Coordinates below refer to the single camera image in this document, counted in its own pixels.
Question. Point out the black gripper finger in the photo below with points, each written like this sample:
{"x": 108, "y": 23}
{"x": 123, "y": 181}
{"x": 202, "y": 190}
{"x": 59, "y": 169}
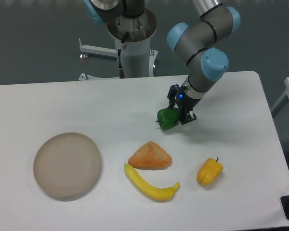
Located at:
{"x": 186, "y": 117}
{"x": 174, "y": 95}

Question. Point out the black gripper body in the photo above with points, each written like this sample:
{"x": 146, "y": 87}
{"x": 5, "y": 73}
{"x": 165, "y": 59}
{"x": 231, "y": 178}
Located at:
{"x": 190, "y": 98}

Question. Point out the green bell pepper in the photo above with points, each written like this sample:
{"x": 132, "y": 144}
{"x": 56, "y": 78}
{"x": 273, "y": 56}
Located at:
{"x": 168, "y": 118}

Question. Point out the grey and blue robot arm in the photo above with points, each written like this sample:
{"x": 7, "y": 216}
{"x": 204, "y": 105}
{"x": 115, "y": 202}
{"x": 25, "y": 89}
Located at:
{"x": 193, "y": 44}

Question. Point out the yellow orange bell pepper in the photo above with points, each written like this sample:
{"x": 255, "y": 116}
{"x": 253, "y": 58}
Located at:
{"x": 209, "y": 171}

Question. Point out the orange triangular bread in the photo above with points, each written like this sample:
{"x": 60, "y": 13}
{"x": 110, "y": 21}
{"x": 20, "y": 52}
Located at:
{"x": 150, "y": 156}

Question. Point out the yellow banana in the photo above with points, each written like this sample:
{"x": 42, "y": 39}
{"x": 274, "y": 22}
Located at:
{"x": 152, "y": 192}

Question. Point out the beige round plate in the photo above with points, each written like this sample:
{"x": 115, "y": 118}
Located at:
{"x": 67, "y": 166}

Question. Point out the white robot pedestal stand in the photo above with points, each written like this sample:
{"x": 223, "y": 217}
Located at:
{"x": 133, "y": 52}

